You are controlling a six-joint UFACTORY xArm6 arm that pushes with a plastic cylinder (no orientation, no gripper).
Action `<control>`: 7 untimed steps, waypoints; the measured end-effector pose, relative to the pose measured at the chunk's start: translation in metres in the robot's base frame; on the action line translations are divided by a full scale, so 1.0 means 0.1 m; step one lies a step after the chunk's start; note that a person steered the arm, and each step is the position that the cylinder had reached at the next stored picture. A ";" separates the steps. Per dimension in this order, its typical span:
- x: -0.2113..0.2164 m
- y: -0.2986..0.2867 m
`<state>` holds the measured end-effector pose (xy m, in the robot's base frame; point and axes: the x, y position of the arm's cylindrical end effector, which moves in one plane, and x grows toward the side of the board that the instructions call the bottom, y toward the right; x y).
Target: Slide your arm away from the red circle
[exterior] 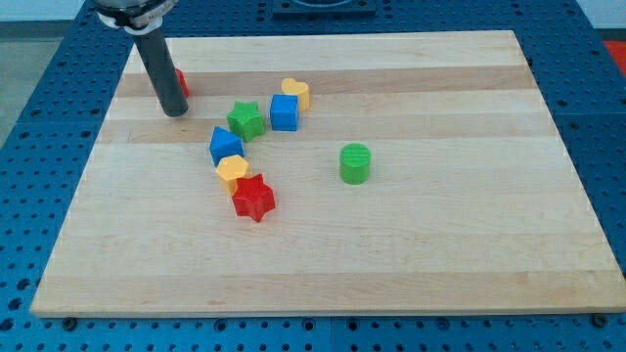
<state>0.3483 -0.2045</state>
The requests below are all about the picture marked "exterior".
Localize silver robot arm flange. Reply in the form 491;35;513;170
93;0;178;35

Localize green cylinder block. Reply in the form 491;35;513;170
339;143;372;185

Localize red star block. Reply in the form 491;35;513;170
232;174;276;222

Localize blue cube block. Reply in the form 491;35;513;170
270;95;299;131

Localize yellow hexagon block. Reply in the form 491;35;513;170
216;154;251;196

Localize green star block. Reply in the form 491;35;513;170
227;101;265;143

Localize yellow heart block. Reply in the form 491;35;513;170
281;77;311;111

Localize blue triangle block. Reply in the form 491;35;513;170
208;126;246;166

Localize red cylinder block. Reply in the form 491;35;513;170
175;68;190;98

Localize light wooden board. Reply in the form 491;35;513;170
31;30;625;318

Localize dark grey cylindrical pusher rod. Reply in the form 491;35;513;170
133;28;189;117

